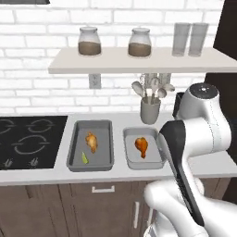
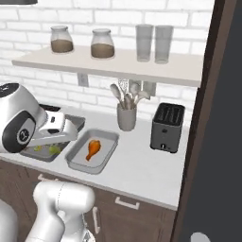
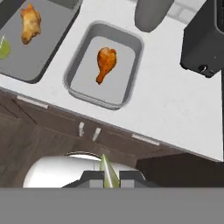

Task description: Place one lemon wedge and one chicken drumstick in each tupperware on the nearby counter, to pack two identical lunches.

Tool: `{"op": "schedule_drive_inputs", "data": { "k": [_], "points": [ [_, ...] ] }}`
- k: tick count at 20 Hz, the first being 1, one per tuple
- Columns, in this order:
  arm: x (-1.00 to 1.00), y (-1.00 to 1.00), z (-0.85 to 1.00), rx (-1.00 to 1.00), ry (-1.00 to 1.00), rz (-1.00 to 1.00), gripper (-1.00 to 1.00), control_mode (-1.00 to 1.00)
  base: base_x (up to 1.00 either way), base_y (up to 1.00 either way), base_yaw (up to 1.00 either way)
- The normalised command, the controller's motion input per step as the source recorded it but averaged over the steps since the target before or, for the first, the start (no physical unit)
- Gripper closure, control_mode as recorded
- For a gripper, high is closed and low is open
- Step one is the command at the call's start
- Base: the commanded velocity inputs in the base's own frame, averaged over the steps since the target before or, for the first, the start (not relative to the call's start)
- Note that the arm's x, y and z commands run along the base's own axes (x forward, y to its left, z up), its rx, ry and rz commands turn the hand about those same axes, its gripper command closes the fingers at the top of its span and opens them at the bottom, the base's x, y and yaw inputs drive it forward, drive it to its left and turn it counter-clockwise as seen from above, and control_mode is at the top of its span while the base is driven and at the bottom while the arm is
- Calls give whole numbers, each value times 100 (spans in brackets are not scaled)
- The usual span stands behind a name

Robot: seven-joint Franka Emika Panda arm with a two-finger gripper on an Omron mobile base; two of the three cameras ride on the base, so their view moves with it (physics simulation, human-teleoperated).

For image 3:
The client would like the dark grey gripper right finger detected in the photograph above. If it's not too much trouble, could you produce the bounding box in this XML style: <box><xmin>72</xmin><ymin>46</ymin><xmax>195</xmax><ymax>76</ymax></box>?
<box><xmin>118</xmin><ymin>170</ymin><xmax>158</xmax><ymax>189</ymax></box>

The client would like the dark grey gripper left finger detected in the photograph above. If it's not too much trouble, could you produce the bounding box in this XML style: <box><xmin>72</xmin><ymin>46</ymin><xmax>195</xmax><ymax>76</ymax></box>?
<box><xmin>60</xmin><ymin>170</ymin><xmax>105</xmax><ymax>189</ymax></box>

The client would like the green lemon wedge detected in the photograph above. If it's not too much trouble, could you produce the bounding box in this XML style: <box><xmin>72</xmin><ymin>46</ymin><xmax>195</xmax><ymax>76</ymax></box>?
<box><xmin>0</xmin><ymin>35</ymin><xmax>12</xmax><ymax>60</ymax></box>
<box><xmin>99</xmin><ymin>153</ymin><xmax>121</xmax><ymax>189</ymax></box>

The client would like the light grey tupperware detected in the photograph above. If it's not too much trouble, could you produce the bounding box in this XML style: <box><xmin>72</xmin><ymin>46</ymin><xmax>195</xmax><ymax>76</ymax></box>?
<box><xmin>62</xmin><ymin>20</ymin><xmax>145</xmax><ymax>111</ymax></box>

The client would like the orange chicken drumstick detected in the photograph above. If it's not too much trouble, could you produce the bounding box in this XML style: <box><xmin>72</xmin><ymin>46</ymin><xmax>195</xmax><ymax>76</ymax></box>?
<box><xmin>94</xmin><ymin>46</ymin><xmax>118</xmax><ymax>86</ymax></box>

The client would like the golden brown chicken drumstick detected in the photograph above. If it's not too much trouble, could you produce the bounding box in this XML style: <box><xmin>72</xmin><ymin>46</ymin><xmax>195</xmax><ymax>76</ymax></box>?
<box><xmin>19</xmin><ymin>3</ymin><xmax>43</xmax><ymax>46</ymax></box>

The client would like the brown wooden cupboard door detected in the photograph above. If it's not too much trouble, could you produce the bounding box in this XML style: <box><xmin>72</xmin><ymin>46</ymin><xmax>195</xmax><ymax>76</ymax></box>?
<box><xmin>84</xmin><ymin>132</ymin><xmax>141</xmax><ymax>172</ymax></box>
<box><xmin>0</xmin><ymin>112</ymin><xmax>88</xmax><ymax>188</ymax></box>

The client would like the brown wooden drawer front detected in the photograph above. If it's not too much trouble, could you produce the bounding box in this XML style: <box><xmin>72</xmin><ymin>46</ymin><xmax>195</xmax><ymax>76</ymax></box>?
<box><xmin>97</xmin><ymin>123</ymin><xmax>187</xmax><ymax>165</ymax></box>
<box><xmin>0</xmin><ymin>88</ymin><xmax>91</xmax><ymax>139</ymax></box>

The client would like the white round object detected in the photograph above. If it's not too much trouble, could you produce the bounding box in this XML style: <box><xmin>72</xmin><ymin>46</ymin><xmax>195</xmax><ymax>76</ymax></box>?
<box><xmin>22</xmin><ymin>150</ymin><xmax>142</xmax><ymax>189</ymax></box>

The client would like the dark brown panel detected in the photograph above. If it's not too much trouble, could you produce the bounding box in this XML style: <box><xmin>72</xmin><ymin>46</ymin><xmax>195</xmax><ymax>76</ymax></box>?
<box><xmin>135</xmin><ymin>152</ymin><xmax>224</xmax><ymax>188</ymax></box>

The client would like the black countertop appliance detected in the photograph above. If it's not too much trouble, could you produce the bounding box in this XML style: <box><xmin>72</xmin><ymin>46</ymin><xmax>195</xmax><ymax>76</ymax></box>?
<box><xmin>179</xmin><ymin>0</ymin><xmax>224</xmax><ymax>79</ymax></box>

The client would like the grey cylinder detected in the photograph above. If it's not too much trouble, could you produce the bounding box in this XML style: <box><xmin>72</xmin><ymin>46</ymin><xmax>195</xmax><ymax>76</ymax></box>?
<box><xmin>133</xmin><ymin>0</ymin><xmax>175</xmax><ymax>33</ymax></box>

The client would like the silver drawer handle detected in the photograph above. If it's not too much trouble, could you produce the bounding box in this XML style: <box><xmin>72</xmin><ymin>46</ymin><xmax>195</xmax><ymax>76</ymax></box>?
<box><xmin>130</xmin><ymin>132</ymin><xmax>161</xmax><ymax>146</ymax></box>
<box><xmin>16</xmin><ymin>94</ymin><xmax>50</xmax><ymax>109</ymax></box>

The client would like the silver cupboard door handle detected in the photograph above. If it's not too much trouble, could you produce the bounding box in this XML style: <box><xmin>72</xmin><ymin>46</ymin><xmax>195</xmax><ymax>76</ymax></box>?
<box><xmin>77</xmin><ymin>121</ymin><xmax>86</xmax><ymax>137</ymax></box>
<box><xmin>92</xmin><ymin>127</ymin><xmax>102</xmax><ymax>143</ymax></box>

